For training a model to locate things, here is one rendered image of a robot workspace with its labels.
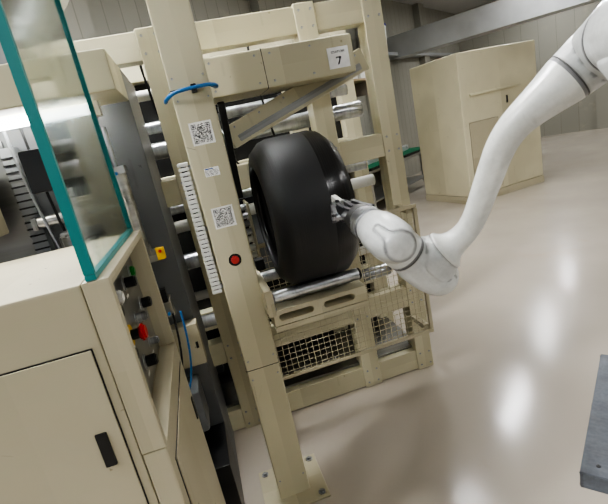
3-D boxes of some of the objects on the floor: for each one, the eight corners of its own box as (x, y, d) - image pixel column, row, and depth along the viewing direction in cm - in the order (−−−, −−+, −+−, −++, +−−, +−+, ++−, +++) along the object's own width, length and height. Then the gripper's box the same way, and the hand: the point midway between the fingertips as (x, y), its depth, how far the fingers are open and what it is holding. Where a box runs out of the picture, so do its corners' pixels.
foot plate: (268, 520, 177) (267, 516, 177) (258, 474, 203) (257, 471, 202) (331, 496, 182) (330, 492, 182) (313, 454, 208) (312, 450, 207)
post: (281, 502, 185) (82, -231, 120) (275, 480, 198) (92, -194, 133) (311, 491, 187) (131, -233, 123) (303, 469, 200) (136, -197, 136)
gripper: (386, 201, 114) (351, 183, 135) (338, 213, 111) (311, 192, 133) (388, 228, 117) (354, 206, 138) (342, 240, 114) (315, 215, 136)
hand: (337, 202), depth 132 cm, fingers closed
